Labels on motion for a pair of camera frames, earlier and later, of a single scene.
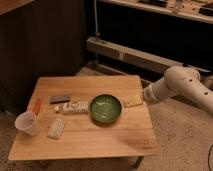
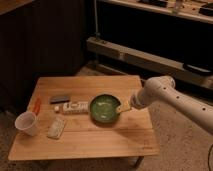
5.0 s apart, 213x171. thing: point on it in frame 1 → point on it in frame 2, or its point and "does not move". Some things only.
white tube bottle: [73, 107] does not move
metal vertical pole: [96, 34] does not move
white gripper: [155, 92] → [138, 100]
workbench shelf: [200, 10] does not move
